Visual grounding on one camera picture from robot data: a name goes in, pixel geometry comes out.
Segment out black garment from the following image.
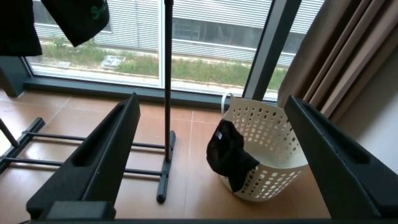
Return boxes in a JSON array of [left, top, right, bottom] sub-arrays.
[[206, 119, 261, 193]]

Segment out brown curtain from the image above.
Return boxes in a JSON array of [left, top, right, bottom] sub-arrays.
[[276, 0, 398, 122]]

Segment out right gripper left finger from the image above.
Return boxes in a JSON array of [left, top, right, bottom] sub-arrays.
[[25, 92, 141, 220]]

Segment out white laundry basket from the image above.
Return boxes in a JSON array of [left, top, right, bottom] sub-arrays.
[[220, 92, 308, 202]]

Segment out black clothes rack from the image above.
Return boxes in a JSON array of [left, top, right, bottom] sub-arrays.
[[0, 0, 177, 205]]

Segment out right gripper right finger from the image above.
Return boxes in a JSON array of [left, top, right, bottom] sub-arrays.
[[284, 95, 398, 218]]

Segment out black drawstring shorts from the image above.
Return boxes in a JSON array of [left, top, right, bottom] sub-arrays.
[[0, 0, 110, 57]]

